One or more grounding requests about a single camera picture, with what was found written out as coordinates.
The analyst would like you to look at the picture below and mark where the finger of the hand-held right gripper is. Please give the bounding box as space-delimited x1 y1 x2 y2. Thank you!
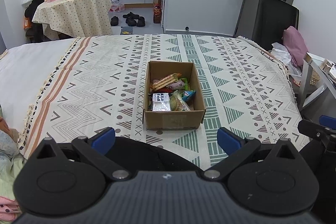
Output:
297 119 336 153
319 115 336 125

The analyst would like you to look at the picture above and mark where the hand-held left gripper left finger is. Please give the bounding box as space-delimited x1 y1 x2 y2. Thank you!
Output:
25 127 132 180

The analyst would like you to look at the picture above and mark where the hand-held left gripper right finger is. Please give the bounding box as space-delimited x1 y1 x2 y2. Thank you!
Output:
203 127 310 180

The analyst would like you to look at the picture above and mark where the brown cardboard box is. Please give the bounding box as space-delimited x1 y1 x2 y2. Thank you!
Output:
143 61 206 130

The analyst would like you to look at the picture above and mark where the blue candy packet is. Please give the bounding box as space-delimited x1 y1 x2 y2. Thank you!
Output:
182 90 196 102

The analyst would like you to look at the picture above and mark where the bread packet green print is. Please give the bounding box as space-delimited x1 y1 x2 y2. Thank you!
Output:
169 91 191 112

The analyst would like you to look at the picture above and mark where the white snack packet black label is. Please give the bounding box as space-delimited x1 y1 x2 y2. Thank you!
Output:
152 93 172 112

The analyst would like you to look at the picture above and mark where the purple bun packet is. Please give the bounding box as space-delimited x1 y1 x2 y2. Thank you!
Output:
168 81 185 90

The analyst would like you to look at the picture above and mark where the orange cracker packet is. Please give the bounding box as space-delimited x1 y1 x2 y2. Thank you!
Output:
151 73 182 90

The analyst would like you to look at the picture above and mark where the person's right leg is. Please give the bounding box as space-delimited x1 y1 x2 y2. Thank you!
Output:
299 139 336 224

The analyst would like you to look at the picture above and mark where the grey side table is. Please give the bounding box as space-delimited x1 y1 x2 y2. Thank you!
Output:
299 52 336 109

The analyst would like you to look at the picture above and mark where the woven basket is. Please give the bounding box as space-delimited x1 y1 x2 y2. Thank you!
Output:
310 69 321 85

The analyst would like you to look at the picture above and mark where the wooden tray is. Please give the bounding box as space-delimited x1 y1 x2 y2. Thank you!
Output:
319 59 336 75

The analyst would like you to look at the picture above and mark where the patterned bed blanket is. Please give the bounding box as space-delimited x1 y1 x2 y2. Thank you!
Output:
18 34 302 169

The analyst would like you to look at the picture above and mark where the white cloth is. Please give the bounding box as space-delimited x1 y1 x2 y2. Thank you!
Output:
272 42 292 64

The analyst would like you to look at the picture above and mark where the pink cloth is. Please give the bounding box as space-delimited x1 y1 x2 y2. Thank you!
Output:
283 26 309 67

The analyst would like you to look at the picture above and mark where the white bed sheet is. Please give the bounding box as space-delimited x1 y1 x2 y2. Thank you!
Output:
0 38 79 135

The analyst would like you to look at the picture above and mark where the black upright panel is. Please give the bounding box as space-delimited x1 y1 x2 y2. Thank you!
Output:
252 0 300 51

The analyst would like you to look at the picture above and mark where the round table dotted cloth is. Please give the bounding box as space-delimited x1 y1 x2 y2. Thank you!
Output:
32 0 112 39

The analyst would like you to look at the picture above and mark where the pink plastic bag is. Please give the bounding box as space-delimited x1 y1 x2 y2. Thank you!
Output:
110 0 125 12

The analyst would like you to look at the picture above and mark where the brown drink bottle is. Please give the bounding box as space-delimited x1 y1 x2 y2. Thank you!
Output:
153 4 162 24

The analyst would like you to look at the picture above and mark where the black bag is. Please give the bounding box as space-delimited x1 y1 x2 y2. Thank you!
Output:
25 0 62 42

